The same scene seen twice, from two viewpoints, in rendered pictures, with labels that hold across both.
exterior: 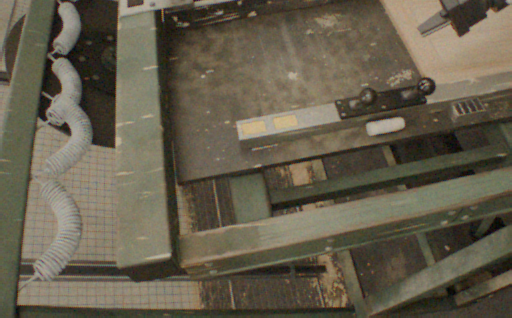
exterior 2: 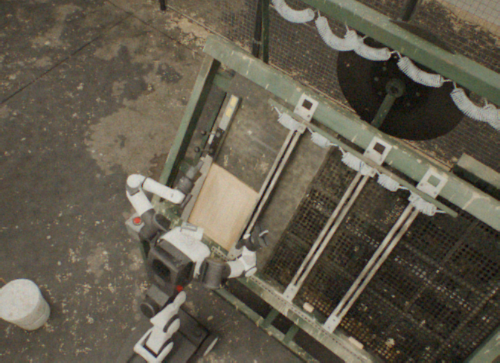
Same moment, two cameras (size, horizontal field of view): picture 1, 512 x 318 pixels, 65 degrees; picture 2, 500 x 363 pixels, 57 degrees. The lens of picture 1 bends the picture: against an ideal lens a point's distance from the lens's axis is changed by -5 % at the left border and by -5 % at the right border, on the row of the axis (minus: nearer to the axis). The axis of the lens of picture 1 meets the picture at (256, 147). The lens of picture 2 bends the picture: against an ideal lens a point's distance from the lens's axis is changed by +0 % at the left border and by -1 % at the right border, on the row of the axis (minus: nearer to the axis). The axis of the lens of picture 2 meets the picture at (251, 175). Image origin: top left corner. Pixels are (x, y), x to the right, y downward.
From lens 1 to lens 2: 2.42 m
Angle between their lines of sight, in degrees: 55
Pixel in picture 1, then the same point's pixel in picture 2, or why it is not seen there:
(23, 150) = (329, 11)
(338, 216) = (193, 99)
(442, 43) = (225, 185)
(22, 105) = (356, 21)
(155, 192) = (220, 58)
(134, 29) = (291, 94)
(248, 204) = (223, 82)
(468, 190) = (179, 135)
